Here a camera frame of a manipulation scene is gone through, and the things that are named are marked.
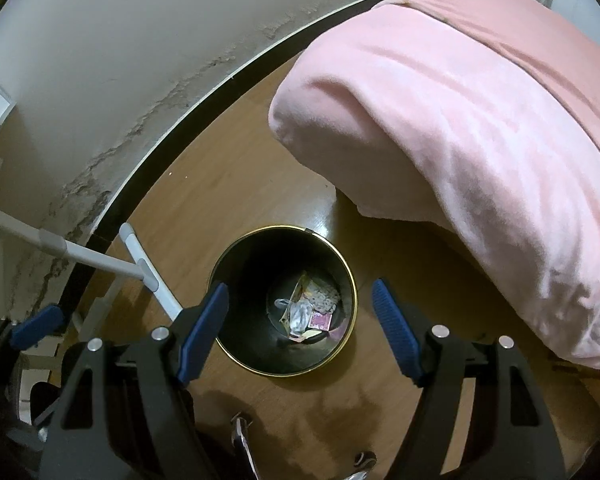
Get trash scraps in bin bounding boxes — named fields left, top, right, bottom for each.
left=280, top=271, right=317, bottom=321

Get clear plastic bag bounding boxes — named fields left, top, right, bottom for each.
left=275, top=297, right=315, bottom=337

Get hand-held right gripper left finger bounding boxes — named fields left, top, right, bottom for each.
left=40, top=282, right=230, bottom=480

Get pink blanket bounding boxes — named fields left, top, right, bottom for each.
left=268, top=0, right=600, bottom=372

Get white bubble sheet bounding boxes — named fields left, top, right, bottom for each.
left=307, top=286, right=341, bottom=312

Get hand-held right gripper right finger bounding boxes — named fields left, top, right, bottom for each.
left=371, top=278, right=566, bottom=480

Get chrome chair base leg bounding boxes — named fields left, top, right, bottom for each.
left=230, top=411, right=262, bottom=480

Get black bin with gold rim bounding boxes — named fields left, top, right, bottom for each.
left=208, top=226, right=358, bottom=377

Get white metal tube frame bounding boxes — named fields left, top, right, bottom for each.
left=0, top=207, right=183, bottom=341

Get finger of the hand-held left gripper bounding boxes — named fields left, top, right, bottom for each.
left=0, top=304, right=65, bottom=361

